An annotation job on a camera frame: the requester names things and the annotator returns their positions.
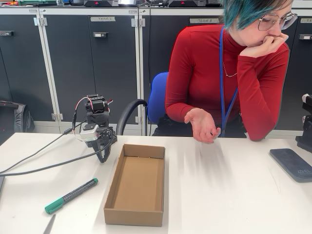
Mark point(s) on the thin metal frame glasses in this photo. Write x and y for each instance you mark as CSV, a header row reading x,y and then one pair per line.
x,y
264,24

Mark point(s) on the black device with red triangle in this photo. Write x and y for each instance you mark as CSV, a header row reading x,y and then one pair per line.
x,y
187,3
101,3

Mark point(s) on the green black marker pen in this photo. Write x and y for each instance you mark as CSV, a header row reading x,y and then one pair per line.
x,y
73,195

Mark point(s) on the grey pointed strip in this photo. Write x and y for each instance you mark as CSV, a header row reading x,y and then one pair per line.
x,y
50,224

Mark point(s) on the person's right hand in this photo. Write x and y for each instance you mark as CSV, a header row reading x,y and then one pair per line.
x,y
203,126

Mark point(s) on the person's right forearm red sleeve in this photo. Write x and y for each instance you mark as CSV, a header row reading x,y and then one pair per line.
x,y
178,112

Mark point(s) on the dark grey cabinet door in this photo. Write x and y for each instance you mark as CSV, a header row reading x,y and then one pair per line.
x,y
299,73
158,48
73,61
22,73

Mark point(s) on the black backpack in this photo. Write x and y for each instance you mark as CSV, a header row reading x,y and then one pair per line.
x,y
14,119

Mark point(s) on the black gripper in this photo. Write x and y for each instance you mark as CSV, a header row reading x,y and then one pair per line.
x,y
106,134

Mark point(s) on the person's left forearm red sleeve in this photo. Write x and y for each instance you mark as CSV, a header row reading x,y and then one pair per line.
x,y
256,97

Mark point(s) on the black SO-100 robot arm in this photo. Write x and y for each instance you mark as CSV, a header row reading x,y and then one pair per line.
x,y
96,107

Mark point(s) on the black chair armrest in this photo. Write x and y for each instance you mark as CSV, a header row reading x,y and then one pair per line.
x,y
126,109

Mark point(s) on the idle black robot arm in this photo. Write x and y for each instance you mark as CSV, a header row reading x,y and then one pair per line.
x,y
307,141

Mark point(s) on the person's left hand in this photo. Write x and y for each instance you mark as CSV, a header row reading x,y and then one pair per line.
x,y
265,46

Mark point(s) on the woman in red sweater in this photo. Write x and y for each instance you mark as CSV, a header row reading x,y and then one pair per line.
x,y
202,73

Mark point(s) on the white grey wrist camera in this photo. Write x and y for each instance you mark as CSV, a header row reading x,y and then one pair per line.
x,y
88,132

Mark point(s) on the grey tape team label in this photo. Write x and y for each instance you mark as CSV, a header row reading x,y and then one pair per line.
x,y
103,18
204,20
306,20

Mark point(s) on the open brown cardboard box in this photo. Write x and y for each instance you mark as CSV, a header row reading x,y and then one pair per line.
x,y
136,182

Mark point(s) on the dark smartphone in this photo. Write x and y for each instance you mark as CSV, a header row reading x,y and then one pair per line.
x,y
292,163

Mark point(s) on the green flat box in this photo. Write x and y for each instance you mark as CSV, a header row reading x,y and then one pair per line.
x,y
36,2

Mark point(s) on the grey USB hub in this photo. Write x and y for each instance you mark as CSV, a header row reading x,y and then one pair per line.
x,y
1,185

